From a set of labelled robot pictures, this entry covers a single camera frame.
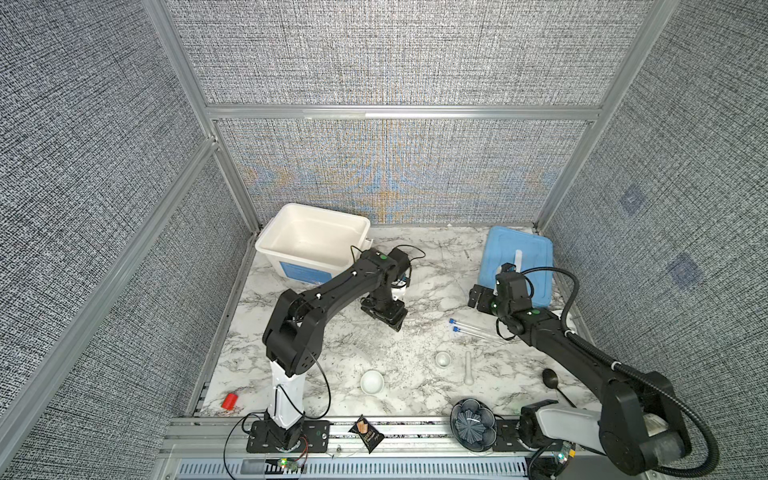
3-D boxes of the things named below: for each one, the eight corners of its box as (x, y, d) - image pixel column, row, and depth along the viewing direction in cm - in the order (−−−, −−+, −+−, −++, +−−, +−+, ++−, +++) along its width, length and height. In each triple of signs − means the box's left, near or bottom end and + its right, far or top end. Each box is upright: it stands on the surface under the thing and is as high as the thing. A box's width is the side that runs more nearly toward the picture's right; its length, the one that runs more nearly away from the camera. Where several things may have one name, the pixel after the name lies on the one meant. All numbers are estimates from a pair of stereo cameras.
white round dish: (358, 389, 83) (358, 386, 81) (366, 370, 86) (366, 367, 84) (379, 397, 81) (379, 395, 80) (386, 378, 85) (386, 375, 83)
